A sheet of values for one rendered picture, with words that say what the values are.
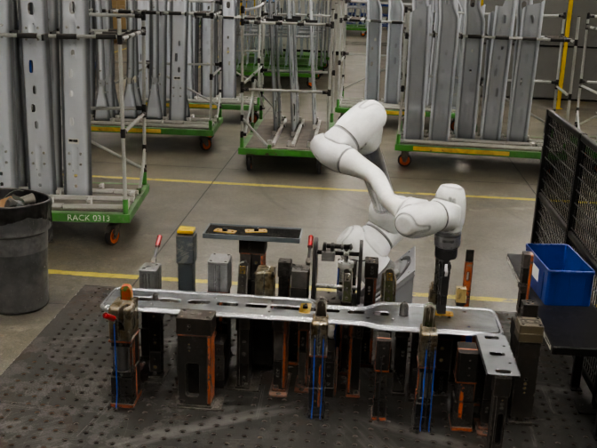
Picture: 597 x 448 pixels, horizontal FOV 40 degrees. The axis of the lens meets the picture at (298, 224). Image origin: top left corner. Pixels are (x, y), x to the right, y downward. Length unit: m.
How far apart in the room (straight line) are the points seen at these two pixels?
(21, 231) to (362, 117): 2.76
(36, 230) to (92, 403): 2.51
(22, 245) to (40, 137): 1.83
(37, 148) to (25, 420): 4.35
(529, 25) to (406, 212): 7.47
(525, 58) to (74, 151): 5.54
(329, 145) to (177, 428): 1.13
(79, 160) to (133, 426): 4.36
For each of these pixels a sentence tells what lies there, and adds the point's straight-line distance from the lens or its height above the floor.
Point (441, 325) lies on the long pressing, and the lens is 2.83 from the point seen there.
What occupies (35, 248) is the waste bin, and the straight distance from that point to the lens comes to 5.37.
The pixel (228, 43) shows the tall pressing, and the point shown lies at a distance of 12.24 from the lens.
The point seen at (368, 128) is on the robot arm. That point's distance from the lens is 3.09.
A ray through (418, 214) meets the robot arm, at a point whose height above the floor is 1.41.
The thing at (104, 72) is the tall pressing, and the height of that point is 0.88.
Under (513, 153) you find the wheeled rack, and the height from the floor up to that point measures 0.25.
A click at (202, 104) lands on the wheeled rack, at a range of 11.93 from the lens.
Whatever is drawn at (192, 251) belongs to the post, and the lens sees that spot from 3.19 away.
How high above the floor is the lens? 2.12
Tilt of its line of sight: 17 degrees down
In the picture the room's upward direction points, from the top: 2 degrees clockwise
